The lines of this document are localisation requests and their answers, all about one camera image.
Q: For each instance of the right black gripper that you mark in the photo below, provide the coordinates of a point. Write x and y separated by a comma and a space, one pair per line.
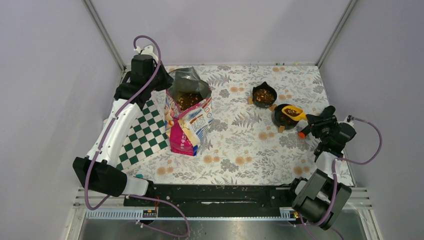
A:
323, 120

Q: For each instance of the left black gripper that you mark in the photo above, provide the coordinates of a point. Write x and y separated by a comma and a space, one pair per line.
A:
167, 79

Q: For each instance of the yellow plastic scoop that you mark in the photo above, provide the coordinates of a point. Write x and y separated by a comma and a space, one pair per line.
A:
294, 113

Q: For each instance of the pink blue pet food bag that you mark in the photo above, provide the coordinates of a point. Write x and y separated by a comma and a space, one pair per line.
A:
188, 111

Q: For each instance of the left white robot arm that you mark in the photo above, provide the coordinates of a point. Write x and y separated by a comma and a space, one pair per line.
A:
98, 170

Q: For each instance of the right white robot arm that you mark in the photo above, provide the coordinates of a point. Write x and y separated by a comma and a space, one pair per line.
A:
321, 198

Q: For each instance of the black pet bowl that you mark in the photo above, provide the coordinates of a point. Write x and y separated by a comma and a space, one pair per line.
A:
281, 120
262, 96

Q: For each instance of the black marker orange tip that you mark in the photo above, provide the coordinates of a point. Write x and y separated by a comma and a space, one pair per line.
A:
328, 119

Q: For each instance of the floral table mat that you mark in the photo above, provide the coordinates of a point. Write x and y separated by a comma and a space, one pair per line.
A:
243, 146

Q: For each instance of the green white chessboard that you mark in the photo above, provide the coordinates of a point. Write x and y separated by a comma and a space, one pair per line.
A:
146, 137

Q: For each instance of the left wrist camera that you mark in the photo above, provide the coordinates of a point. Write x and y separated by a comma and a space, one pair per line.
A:
147, 50

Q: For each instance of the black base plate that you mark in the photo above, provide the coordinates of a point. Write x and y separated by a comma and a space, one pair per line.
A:
224, 201

